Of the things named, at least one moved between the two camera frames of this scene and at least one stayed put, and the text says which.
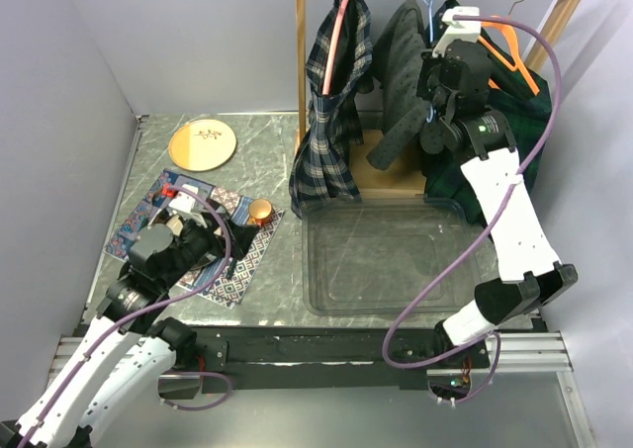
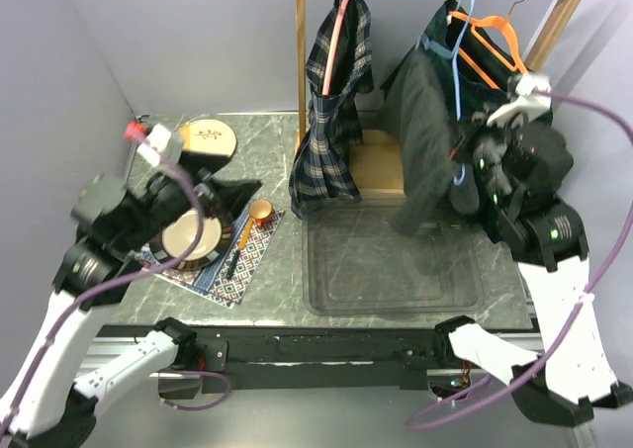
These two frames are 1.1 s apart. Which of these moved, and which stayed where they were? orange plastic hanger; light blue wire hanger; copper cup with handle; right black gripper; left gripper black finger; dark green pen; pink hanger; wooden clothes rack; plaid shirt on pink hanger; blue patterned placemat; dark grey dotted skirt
Moved: light blue wire hanger; left gripper black finger; right black gripper; dark grey dotted skirt
Stayed: wooden clothes rack; plaid shirt on pink hanger; orange plastic hanger; pink hanger; copper cup with handle; dark green pen; blue patterned placemat
